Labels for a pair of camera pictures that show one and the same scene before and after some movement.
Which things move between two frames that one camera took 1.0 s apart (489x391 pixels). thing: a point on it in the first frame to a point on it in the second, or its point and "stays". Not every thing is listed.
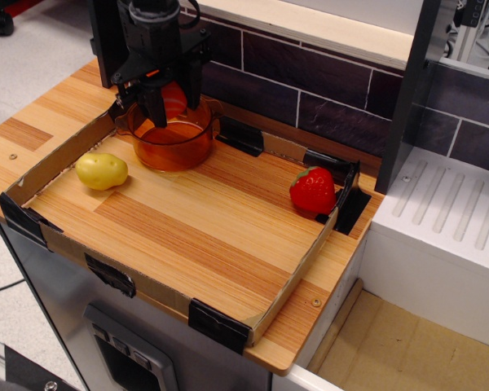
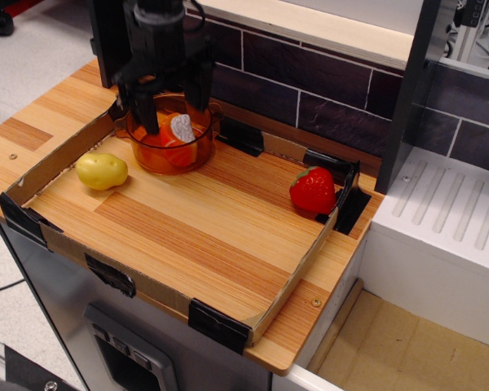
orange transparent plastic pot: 182,145 stays
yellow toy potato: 100,171 stays
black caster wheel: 2,23 stays
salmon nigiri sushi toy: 175,100 to 178,139
